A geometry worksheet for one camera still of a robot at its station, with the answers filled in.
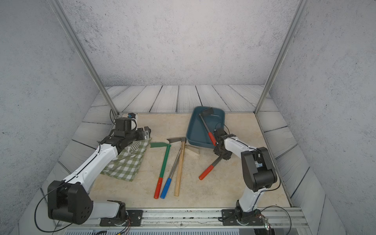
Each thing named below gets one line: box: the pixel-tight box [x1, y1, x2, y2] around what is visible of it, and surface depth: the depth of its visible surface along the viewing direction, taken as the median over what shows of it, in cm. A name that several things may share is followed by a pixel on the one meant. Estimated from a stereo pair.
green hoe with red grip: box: [149, 142, 172, 200], surface depth 90 cm
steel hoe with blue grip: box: [160, 144, 201, 199], surface depth 88 cm
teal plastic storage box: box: [186, 106, 226, 149], surface depth 115 cm
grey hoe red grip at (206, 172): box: [198, 156, 223, 181], surface depth 90 cm
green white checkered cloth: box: [100, 138, 152, 182], surface depth 93 cm
